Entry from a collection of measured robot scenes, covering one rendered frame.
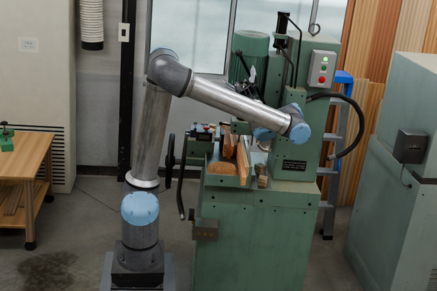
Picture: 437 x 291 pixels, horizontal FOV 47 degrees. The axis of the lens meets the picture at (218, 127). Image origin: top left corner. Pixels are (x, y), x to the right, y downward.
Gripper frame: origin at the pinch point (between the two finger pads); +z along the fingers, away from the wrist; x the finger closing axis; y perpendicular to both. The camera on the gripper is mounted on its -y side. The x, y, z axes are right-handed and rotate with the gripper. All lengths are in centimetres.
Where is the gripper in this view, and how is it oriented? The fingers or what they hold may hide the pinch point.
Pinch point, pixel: (238, 73)
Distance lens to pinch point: 229.6
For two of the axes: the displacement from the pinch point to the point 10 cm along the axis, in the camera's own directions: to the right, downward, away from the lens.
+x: -8.9, 4.3, 1.4
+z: -3.2, -8.1, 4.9
